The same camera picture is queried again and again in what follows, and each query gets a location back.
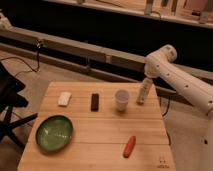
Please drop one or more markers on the green glass bowl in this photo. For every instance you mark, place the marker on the green glass bowl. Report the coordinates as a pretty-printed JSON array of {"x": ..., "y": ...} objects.
[{"x": 54, "y": 133}]

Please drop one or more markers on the black chair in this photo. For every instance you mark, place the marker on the black chair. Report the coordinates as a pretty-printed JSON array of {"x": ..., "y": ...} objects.
[{"x": 10, "y": 87}]

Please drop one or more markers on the white rectangular block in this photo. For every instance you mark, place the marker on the white rectangular block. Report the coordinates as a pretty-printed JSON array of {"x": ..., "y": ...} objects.
[{"x": 64, "y": 98}]

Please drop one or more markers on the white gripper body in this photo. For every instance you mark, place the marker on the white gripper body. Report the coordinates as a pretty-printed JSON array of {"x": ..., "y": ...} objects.
[{"x": 144, "y": 90}]

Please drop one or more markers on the orange carrot toy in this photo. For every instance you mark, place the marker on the orange carrot toy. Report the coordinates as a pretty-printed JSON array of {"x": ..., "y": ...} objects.
[{"x": 129, "y": 147}]

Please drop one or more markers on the black rectangular block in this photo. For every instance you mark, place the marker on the black rectangular block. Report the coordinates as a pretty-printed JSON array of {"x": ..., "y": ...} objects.
[{"x": 95, "y": 102}]

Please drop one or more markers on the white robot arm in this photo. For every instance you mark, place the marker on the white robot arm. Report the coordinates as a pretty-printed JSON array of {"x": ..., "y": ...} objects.
[{"x": 194, "y": 90}]

